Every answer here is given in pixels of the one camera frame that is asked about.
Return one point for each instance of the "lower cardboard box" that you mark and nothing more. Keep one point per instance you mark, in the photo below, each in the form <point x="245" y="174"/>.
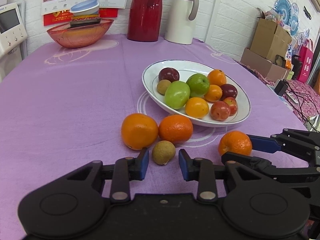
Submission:
<point x="267" y="69"/>

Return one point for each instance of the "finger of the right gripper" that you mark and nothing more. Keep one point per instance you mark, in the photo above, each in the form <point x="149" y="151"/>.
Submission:
<point x="260" y="165"/>
<point x="265" y="144"/>

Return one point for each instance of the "black power adapter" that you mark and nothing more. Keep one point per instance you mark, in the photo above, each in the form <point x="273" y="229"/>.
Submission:
<point x="280" y="87"/>

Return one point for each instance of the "orange mandarin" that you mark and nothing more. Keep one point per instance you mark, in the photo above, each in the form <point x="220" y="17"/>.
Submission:
<point x="235" y="142"/>
<point x="176" y="129"/>

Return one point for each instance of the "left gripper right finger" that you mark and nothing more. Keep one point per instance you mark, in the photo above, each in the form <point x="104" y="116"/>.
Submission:
<point x="202" y="171"/>

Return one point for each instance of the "pink gift bag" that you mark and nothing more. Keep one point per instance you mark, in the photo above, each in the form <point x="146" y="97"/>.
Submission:
<point x="305" y="57"/>

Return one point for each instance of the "white thermos jug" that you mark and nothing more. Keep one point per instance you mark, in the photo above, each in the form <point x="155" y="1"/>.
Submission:
<point x="181" y="21"/>

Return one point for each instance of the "yellow orange with stem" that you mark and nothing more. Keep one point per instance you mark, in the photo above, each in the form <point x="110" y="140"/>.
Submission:
<point x="196" y="107"/>

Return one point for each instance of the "red thermos jug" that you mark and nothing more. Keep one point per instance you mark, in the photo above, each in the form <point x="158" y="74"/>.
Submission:
<point x="144" y="20"/>

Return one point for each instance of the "yellow orange round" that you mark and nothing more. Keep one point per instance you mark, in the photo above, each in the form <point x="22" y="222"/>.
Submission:
<point x="214" y="93"/>

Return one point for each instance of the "dark patterned bowls stack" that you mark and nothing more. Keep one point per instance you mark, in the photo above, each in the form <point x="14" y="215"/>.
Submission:
<point x="84" y="20"/>

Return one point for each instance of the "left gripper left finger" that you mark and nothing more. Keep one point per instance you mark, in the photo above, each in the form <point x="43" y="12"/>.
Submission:
<point x="126" y="170"/>

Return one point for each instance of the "patterned sofa cover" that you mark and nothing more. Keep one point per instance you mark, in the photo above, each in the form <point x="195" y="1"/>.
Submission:
<point x="303" y="100"/>

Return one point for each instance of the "purple tablecloth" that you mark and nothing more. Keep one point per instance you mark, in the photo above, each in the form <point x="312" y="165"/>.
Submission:
<point x="61" y="109"/>

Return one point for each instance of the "dark red plum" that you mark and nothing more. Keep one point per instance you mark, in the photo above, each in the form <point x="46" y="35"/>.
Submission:
<point x="228" y="90"/>
<point x="170" y="74"/>

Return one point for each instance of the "upper cardboard box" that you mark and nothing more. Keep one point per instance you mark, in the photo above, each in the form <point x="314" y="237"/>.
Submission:
<point x="270" y="40"/>

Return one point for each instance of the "large yellow-orange citrus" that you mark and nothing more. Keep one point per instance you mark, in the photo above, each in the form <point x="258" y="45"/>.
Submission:
<point x="217" y="77"/>

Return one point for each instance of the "green apple round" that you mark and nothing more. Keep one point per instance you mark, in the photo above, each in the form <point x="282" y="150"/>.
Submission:
<point x="177" y="94"/>

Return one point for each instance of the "red glass bowl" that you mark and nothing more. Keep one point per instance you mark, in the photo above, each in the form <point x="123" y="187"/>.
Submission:
<point x="79" y="37"/>

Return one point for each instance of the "orange mandarin back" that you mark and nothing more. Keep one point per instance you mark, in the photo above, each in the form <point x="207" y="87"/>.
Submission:
<point x="176" y="129"/>

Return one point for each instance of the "tan longan fruit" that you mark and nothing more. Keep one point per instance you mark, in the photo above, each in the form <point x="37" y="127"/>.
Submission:
<point x="162" y="86"/>

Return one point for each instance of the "green oblong apple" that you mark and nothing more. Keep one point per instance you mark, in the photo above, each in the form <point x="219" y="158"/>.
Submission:
<point x="198" y="84"/>

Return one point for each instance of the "white ceramic plate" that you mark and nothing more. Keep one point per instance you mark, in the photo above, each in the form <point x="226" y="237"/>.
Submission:
<point x="187" y="69"/>

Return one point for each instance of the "red yellow small apple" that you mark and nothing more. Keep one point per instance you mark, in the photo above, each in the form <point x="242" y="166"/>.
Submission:
<point x="233" y="106"/>

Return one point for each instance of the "blue decorative plates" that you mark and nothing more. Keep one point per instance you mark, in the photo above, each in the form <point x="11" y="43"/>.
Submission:
<point x="287" y="16"/>

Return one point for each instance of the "blue lidded bowl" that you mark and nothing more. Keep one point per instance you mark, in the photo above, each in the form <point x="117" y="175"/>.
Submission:
<point x="89" y="7"/>

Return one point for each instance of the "cardboard box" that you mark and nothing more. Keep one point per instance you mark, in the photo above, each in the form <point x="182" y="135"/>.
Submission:
<point x="270" y="40"/>
<point x="267" y="69"/>

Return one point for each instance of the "white water dispenser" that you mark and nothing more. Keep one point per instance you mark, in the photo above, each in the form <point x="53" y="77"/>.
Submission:
<point x="13" y="36"/>

